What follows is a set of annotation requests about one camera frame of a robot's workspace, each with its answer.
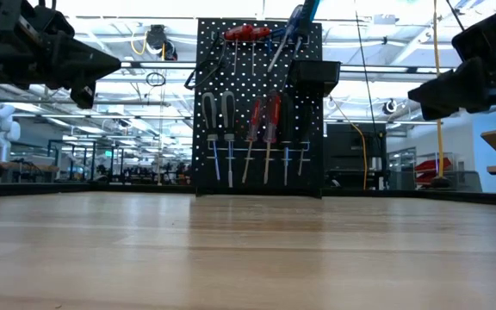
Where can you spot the grey black nut driver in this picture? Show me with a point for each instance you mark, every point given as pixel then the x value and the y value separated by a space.
pixel 210 112
pixel 228 112

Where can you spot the black cabinet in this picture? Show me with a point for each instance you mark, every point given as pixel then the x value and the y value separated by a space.
pixel 355 150

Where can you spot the black aluminium table frame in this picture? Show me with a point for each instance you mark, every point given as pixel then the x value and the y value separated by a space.
pixel 37 188

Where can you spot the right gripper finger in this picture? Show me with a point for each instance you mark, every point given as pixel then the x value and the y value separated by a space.
pixel 439 112
pixel 454 88

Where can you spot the red storage bin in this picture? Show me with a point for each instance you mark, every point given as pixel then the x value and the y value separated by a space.
pixel 433 165

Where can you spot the black metal rack frame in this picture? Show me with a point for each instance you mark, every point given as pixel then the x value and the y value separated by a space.
pixel 93 159

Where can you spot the black metal pegboard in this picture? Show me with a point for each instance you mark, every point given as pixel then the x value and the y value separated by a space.
pixel 243 82

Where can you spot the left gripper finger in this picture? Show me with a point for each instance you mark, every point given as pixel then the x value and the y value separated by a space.
pixel 83 97
pixel 84 64

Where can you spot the red screwdriver marked 1/4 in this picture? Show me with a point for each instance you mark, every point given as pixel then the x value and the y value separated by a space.
pixel 272 116

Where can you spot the red screwdriver marked 3/16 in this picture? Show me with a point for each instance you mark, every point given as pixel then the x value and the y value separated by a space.
pixel 255 116

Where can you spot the long wooden bench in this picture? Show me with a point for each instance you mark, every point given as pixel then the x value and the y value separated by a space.
pixel 28 166

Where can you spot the black plastic bin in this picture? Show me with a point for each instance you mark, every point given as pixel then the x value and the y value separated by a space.
pixel 317 75

